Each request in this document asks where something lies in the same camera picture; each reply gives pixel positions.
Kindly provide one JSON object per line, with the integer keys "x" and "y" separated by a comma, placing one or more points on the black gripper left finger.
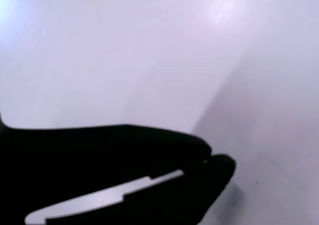
{"x": 99, "y": 147}

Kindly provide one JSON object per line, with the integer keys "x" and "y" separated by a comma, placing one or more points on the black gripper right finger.
{"x": 194, "y": 195}

